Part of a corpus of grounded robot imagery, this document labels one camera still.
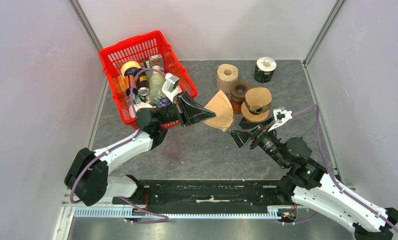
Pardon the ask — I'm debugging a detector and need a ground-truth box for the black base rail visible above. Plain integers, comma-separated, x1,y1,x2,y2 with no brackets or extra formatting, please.
128,179,293,214

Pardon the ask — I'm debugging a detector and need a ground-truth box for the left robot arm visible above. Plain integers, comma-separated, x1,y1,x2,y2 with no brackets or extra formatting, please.
64,91,216,206

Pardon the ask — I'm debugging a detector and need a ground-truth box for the clear pink plastic cone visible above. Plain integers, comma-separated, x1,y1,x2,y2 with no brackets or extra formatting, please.
162,143,186,165

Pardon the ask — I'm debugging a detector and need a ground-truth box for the black wrapped paper roll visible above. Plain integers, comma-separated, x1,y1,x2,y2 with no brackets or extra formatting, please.
253,56,277,83

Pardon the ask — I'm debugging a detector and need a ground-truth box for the pink cloth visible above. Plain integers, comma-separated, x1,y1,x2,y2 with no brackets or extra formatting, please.
128,102,154,118

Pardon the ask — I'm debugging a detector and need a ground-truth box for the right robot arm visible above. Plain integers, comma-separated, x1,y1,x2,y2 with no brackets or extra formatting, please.
228,123,398,240

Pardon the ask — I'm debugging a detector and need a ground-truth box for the yellow tape roll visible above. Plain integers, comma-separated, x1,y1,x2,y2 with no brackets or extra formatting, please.
120,61,141,77

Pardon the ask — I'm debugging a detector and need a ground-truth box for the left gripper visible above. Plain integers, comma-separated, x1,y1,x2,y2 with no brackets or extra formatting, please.
158,91,216,128

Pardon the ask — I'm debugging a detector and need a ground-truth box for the brown paper coffee filter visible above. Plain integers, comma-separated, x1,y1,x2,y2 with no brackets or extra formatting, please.
244,87,272,115

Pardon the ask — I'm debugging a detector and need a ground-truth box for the black orange can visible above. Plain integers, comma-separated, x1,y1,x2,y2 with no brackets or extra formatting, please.
125,68,149,100

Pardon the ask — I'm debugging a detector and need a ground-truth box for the beige paper towel roll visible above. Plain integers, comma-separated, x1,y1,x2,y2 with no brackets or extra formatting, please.
216,63,239,94

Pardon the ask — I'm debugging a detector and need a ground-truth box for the dark wooden ring holder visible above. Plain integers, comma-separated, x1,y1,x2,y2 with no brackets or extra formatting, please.
229,80,251,99

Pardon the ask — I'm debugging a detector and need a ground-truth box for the green bottle pink cap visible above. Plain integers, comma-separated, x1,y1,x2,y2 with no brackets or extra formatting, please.
149,71,165,100

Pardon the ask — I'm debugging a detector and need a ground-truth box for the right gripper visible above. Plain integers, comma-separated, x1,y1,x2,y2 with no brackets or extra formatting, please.
226,116,289,169

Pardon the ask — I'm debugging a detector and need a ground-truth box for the red plastic basket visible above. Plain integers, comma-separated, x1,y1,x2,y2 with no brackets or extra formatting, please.
99,30,197,130

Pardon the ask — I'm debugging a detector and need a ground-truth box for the amber glass carafe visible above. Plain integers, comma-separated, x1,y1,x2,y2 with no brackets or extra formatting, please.
230,95,245,115

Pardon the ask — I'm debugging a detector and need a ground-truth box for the light wooden ring holder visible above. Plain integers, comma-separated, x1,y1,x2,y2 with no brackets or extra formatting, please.
241,103,269,123

